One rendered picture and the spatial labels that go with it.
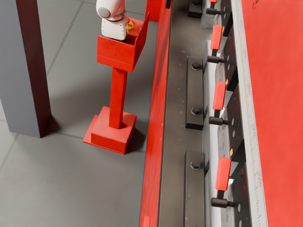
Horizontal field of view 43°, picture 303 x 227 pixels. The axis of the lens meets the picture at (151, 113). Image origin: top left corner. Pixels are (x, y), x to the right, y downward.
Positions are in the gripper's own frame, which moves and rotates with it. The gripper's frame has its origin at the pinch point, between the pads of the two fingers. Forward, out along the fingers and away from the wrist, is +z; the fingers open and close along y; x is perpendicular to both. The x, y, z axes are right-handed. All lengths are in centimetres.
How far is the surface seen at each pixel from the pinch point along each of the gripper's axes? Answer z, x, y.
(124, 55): -0.2, 4.9, -5.5
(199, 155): -13, 52, -44
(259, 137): -55, 74, -53
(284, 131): -64, 79, -55
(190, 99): -13, 32, -37
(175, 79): -11.0, 22.1, -30.2
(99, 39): -5.9, 4.9, 4.8
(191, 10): -14.3, -14.7, -27.8
